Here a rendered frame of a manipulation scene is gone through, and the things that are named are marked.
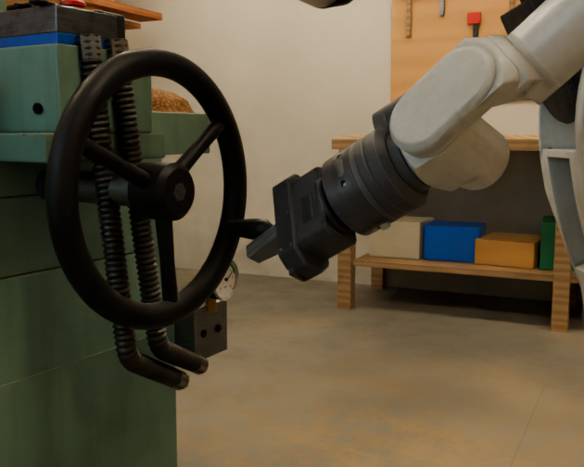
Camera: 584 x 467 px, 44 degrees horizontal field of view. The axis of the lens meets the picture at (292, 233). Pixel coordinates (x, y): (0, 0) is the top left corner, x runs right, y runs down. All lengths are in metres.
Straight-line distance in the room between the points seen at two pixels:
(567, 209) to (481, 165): 0.36
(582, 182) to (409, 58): 3.25
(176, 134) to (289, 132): 3.34
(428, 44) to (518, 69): 3.47
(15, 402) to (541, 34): 0.67
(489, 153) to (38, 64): 0.46
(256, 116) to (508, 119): 1.49
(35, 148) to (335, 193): 0.30
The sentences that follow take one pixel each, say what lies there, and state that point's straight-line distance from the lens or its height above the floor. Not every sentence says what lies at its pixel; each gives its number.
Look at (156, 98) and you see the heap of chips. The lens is 1.07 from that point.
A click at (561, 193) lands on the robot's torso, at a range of 1.04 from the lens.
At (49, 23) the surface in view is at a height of 0.98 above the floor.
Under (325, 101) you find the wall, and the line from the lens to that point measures 4.30.
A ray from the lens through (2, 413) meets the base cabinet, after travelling 0.90.
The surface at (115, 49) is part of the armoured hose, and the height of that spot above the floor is 0.96.
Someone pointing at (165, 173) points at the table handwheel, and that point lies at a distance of 0.74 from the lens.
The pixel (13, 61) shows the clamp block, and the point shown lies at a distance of 0.84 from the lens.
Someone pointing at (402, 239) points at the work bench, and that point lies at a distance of 3.70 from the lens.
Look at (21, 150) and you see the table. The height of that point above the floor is 0.85.
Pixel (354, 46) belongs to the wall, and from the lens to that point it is 4.26.
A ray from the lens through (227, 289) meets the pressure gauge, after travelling 1.07.
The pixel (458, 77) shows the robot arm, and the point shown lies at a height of 0.92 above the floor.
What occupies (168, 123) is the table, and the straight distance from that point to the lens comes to 1.04.
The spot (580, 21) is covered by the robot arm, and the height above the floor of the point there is 0.96.
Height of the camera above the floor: 0.87
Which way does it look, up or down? 8 degrees down
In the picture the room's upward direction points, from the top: straight up
